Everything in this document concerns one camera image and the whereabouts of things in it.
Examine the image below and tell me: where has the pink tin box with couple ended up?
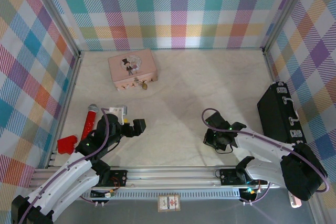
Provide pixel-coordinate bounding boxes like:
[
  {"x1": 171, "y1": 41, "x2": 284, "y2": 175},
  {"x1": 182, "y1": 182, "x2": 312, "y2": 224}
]
[{"x1": 108, "y1": 48, "x2": 159, "y2": 92}]

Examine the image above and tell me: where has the red toy microphone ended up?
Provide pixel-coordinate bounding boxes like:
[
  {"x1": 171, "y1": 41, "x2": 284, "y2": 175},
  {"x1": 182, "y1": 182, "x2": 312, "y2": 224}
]
[{"x1": 80, "y1": 103, "x2": 100, "y2": 141}]

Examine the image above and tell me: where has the red plastic block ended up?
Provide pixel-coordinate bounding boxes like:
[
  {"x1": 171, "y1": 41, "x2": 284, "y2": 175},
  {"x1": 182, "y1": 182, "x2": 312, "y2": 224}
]
[{"x1": 57, "y1": 134, "x2": 79, "y2": 155}]

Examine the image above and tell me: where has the black briefcase with metal fittings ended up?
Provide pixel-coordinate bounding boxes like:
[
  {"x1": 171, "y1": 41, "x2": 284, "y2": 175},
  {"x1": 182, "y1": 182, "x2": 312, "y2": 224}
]
[{"x1": 256, "y1": 82, "x2": 308, "y2": 148}]

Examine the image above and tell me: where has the playing card box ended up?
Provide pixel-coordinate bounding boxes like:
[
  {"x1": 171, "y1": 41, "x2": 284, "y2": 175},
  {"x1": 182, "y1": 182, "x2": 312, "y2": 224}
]
[{"x1": 157, "y1": 194, "x2": 182, "y2": 213}]

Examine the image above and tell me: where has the pink and white device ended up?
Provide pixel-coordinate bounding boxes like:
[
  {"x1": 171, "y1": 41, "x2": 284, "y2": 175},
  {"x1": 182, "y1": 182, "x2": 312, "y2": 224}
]
[{"x1": 288, "y1": 191, "x2": 303, "y2": 209}]

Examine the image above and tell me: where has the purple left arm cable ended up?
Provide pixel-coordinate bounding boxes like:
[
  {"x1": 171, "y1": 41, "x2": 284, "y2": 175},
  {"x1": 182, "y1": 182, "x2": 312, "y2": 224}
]
[{"x1": 19, "y1": 106, "x2": 112, "y2": 223}]

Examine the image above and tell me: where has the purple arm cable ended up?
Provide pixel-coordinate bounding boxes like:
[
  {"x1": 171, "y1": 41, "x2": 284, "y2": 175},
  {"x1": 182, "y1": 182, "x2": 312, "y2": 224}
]
[
  {"x1": 19, "y1": 106, "x2": 112, "y2": 223},
  {"x1": 201, "y1": 108, "x2": 330, "y2": 205}
]

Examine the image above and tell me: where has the thin black wire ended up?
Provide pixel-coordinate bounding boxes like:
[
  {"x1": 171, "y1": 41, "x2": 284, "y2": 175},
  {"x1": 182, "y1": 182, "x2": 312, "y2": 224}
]
[
  {"x1": 106, "y1": 140, "x2": 122, "y2": 154},
  {"x1": 214, "y1": 142, "x2": 235, "y2": 155}
]

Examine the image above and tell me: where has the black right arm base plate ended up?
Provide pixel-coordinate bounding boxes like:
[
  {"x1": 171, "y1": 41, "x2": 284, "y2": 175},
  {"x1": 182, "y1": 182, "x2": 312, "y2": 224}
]
[{"x1": 219, "y1": 168, "x2": 249, "y2": 186}]

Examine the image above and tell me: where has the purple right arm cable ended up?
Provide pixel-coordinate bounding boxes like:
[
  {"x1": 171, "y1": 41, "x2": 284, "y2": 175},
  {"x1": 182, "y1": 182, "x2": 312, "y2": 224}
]
[{"x1": 201, "y1": 108, "x2": 330, "y2": 205}]

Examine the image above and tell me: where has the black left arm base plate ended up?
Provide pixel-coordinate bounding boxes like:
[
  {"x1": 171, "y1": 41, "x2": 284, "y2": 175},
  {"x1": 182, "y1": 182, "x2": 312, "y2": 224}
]
[{"x1": 101, "y1": 168, "x2": 129, "y2": 188}]

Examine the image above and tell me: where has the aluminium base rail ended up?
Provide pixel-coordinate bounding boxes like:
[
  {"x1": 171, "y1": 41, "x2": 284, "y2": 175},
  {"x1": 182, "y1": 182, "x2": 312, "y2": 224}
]
[{"x1": 33, "y1": 165, "x2": 288, "y2": 190}]

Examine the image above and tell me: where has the yellow connector with wires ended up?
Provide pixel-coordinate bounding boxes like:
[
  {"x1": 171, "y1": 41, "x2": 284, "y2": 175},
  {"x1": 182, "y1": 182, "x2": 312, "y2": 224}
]
[
  {"x1": 90, "y1": 187, "x2": 118, "y2": 199},
  {"x1": 240, "y1": 185, "x2": 264, "y2": 199}
]

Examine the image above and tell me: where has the aluminium side rail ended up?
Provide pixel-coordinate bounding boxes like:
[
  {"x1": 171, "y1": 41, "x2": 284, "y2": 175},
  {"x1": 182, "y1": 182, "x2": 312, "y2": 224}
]
[
  {"x1": 46, "y1": 52, "x2": 82, "y2": 169},
  {"x1": 261, "y1": 48, "x2": 279, "y2": 86}
]

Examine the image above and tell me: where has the grey slotted cable duct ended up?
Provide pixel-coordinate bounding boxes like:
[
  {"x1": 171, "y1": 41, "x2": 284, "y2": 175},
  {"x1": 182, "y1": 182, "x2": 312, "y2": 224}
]
[{"x1": 81, "y1": 188, "x2": 263, "y2": 200}]

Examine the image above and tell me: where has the aluminium back rail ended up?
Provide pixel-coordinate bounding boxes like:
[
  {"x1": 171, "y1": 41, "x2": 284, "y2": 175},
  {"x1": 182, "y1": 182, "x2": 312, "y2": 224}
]
[{"x1": 78, "y1": 47, "x2": 265, "y2": 52}]

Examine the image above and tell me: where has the aluminium frame post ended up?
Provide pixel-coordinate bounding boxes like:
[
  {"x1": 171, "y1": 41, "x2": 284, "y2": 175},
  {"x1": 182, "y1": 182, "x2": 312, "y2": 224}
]
[
  {"x1": 25, "y1": 0, "x2": 82, "y2": 58},
  {"x1": 261, "y1": 0, "x2": 316, "y2": 56}
]

